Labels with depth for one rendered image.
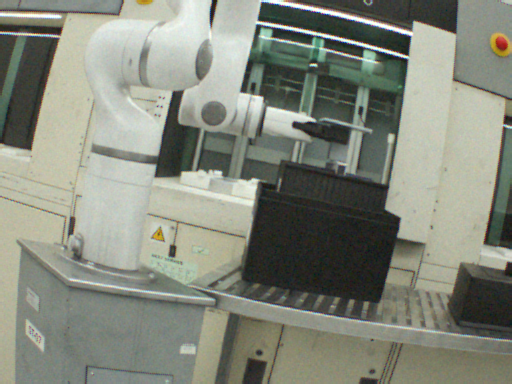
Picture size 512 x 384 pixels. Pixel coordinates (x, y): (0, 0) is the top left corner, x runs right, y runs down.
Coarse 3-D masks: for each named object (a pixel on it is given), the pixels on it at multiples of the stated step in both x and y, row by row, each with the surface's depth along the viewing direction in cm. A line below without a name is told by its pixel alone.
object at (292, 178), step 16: (352, 128) 174; (336, 144) 177; (288, 160) 190; (336, 160) 177; (288, 176) 168; (304, 176) 168; (320, 176) 168; (336, 176) 168; (352, 176) 167; (288, 192) 168; (304, 192) 169; (320, 192) 169; (336, 192) 169; (352, 192) 169; (368, 192) 169; (384, 192) 169; (368, 208) 169
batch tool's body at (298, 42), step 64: (128, 0) 213; (320, 0) 206; (384, 0) 203; (448, 0) 200; (320, 64) 255; (384, 64) 253; (448, 64) 196; (192, 128) 261; (192, 192) 211; (192, 256) 211; (256, 320) 209
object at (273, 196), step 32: (256, 192) 182; (256, 224) 166; (288, 224) 166; (320, 224) 166; (352, 224) 166; (384, 224) 166; (256, 256) 166; (288, 256) 166; (320, 256) 166; (352, 256) 166; (384, 256) 166; (288, 288) 166; (320, 288) 166; (352, 288) 167
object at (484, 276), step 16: (464, 272) 165; (480, 272) 160; (496, 272) 165; (464, 288) 158; (480, 288) 150; (496, 288) 150; (448, 304) 176; (464, 304) 151; (480, 304) 150; (496, 304) 150; (464, 320) 151; (480, 320) 150; (496, 320) 150
